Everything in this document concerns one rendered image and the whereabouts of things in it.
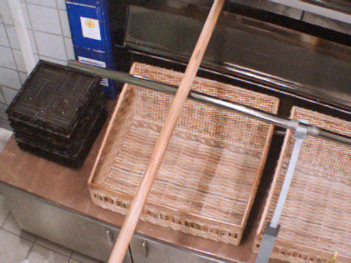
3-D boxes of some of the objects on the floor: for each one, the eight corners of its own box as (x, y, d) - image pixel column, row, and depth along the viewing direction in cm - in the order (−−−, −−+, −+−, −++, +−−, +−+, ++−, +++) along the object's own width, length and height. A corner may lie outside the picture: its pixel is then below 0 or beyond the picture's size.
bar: (111, 230, 267) (71, 55, 173) (370, 307, 238) (486, 171, 144) (86, 284, 250) (22, 133, 155) (357, 374, 221) (483, 272, 127)
